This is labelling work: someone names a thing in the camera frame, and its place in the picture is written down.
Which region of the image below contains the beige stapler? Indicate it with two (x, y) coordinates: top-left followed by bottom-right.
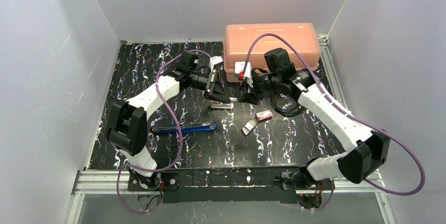
(210, 100), (234, 110)

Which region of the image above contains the red staples box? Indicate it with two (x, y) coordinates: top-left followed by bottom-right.
(255, 110), (273, 123)

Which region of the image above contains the cardboard staples tray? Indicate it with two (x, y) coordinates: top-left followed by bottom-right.
(241, 119), (257, 136)

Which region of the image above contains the blue stapler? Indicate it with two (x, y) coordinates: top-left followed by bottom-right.
(150, 121), (217, 134)

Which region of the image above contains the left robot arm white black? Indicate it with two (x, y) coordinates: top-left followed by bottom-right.
(105, 50), (231, 178)

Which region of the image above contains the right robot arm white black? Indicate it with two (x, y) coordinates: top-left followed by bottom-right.
(234, 48), (390, 184)

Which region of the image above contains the orange plastic toolbox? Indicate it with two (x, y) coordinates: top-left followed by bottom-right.
(223, 23), (321, 83)

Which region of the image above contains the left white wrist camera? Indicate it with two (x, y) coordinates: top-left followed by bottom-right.
(209, 56), (224, 72)

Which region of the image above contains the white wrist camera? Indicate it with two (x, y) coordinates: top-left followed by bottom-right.
(209, 56), (224, 72)
(234, 62), (253, 87)

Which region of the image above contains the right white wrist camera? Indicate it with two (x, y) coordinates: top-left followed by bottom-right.
(234, 62), (253, 87)

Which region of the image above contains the coiled black cable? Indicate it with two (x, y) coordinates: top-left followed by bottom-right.
(271, 90), (307, 118)

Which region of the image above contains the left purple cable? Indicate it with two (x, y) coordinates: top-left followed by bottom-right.
(116, 49), (213, 215)

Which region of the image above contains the purple cable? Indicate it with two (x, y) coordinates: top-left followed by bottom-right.
(116, 49), (213, 215)
(242, 33), (427, 212)

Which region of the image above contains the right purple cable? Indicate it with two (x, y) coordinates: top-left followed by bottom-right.
(242, 33), (427, 212)

